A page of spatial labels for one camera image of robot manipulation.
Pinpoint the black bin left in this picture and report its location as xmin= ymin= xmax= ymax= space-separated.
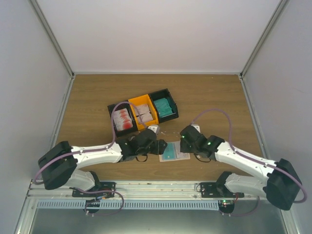
xmin=107 ymin=101 xmax=137 ymax=137

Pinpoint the beige card holder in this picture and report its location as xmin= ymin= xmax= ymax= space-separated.
xmin=159 ymin=141 xmax=191 ymax=162

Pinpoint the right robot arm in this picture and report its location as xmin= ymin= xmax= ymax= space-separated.
xmin=180 ymin=125 xmax=302 ymax=211

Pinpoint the black bin right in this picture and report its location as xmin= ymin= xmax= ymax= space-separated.
xmin=148 ymin=89 xmax=179 ymax=123

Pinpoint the red white card stack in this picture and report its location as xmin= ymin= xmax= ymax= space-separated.
xmin=113 ymin=108 xmax=133 ymax=132

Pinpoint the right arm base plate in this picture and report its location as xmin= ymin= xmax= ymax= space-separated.
xmin=195 ymin=182 xmax=244 ymax=198

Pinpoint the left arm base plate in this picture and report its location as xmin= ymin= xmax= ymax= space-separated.
xmin=72 ymin=182 xmax=116 ymax=199

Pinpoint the teal VIP card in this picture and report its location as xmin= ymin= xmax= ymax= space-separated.
xmin=162 ymin=142 xmax=176 ymax=161

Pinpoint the white pink card stack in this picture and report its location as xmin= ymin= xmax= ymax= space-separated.
xmin=134 ymin=104 xmax=154 ymax=124

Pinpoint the orange bin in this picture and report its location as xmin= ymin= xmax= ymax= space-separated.
xmin=128 ymin=94 xmax=158 ymax=130

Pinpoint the grey slotted cable duct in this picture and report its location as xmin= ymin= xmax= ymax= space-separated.
xmin=37 ymin=199 xmax=219 ymax=211

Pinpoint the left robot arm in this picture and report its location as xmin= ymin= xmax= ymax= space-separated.
xmin=36 ymin=125 xmax=167 ymax=197

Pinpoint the black bin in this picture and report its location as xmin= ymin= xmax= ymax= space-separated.
xmin=148 ymin=89 xmax=179 ymax=123
xmin=107 ymin=101 xmax=137 ymax=137

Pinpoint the aluminium rail frame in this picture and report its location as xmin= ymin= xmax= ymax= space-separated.
xmin=16 ymin=75 xmax=298 ymax=234

